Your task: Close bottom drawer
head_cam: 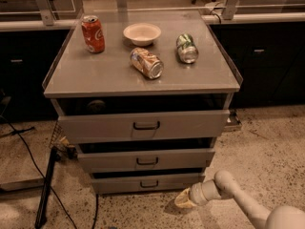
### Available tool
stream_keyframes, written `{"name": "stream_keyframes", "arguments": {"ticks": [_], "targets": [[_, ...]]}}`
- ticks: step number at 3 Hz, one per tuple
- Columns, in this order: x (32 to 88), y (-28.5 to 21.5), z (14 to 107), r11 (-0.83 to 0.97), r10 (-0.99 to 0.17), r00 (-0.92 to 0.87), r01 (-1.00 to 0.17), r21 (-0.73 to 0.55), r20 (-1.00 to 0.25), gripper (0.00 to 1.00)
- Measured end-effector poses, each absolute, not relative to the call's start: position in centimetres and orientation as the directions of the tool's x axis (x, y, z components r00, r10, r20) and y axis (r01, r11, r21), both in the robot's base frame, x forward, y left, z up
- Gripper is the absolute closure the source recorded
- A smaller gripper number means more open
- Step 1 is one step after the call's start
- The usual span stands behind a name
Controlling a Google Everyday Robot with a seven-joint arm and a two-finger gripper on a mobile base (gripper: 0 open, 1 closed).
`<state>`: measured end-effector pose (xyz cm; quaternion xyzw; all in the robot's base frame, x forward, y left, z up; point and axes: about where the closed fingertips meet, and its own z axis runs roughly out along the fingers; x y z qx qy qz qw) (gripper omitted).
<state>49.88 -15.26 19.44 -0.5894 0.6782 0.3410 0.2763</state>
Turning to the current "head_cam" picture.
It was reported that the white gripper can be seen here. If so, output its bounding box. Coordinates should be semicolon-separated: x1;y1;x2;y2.
174;179;221;209

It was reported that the grey bottom drawer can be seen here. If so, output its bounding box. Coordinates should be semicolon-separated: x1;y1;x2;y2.
91;168;205;195

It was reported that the grey drawer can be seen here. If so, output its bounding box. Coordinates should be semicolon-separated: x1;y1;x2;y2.
91;168;205;195
77;138;214;173
58;94;230;144

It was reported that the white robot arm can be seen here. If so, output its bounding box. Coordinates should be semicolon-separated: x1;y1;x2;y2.
174;170;305;229

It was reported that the grey middle drawer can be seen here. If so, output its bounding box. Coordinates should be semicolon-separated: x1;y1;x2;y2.
77;138;214;173

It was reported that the grey top drawer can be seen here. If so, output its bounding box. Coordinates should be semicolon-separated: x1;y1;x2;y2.
58;94;230;144

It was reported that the grey drawer cabinet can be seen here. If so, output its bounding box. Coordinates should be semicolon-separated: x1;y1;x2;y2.
42;10;244;180

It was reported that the gold soda can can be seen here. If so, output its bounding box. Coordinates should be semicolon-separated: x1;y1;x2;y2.
130;48;164;79

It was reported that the black metal stand leg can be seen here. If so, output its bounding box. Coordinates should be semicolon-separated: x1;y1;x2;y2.
35;147;57;229

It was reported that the green soda can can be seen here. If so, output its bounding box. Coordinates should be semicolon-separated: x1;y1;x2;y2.
176;33;199;64

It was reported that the white bowl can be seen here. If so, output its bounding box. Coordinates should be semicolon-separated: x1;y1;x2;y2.
123;23;161;47

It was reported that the red soda can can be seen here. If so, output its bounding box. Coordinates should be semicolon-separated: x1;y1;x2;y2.
81;15;105;53

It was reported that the black floor cable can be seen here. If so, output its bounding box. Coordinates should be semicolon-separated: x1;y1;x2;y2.
0;114;78;229

